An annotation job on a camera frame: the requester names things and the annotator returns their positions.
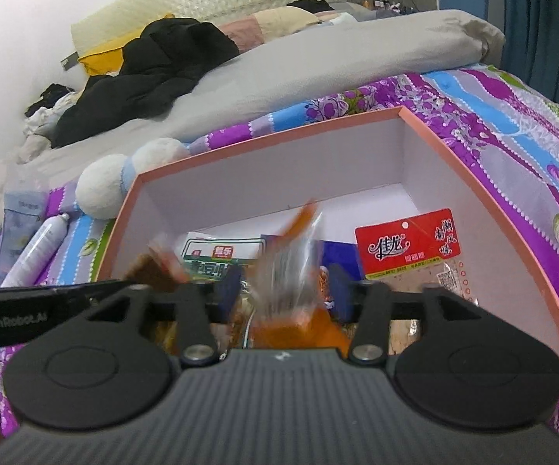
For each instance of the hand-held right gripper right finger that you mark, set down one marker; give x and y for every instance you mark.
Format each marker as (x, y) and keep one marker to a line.
(340, 290)

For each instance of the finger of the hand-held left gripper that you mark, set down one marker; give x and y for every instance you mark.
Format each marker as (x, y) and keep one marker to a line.
(110, 286)

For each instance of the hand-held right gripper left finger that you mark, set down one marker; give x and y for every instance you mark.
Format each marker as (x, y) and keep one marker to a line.
(228, 290)

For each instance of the blue and white snack packet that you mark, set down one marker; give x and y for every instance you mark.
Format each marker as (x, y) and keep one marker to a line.
(342, 254)

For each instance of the green label snack packet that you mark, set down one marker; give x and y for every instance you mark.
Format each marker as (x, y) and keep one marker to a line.
(211, 256)

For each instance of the brown snack packet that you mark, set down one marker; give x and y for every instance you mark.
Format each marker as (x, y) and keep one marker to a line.
(161, 266)

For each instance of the orange snack packet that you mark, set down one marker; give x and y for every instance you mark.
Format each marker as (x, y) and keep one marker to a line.
(284, 281)

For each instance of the red label snack packet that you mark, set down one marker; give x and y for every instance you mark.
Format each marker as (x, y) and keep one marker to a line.
(405, 244)

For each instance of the pink cardboard box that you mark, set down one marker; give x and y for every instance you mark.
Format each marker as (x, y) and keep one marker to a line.
(284, 174)

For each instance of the white spray bottle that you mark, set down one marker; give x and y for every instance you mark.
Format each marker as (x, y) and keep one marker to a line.
(37, 247)

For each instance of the white and blue plush toy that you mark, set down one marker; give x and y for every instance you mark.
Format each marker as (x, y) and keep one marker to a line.
(102, 189)

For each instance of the clear plastic bag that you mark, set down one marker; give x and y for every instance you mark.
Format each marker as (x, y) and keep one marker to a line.
(18, 223)

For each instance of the pile of clothes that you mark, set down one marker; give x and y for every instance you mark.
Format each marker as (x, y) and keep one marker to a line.
(49, 106)

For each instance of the black jacket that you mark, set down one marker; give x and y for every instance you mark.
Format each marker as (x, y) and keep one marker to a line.
(153, 72)

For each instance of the grey duvet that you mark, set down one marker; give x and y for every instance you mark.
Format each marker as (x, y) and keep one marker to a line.
(308, 68)

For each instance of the yellow pillow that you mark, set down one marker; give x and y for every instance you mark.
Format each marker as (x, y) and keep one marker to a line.
(102, 60)

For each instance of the purple floral bedsheet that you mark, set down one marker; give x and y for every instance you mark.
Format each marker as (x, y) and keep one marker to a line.
(502, 131)

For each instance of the pink and beige pillow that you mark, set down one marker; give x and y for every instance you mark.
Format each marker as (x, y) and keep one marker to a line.
(270, 24)

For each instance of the dark cloth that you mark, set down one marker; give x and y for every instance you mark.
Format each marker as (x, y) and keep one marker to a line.
(308, 5)

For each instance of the row of small bottles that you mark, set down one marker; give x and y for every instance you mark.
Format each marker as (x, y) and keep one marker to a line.
(381, 2)

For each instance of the grey wall socket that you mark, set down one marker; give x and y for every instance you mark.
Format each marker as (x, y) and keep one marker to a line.
(68, 61)

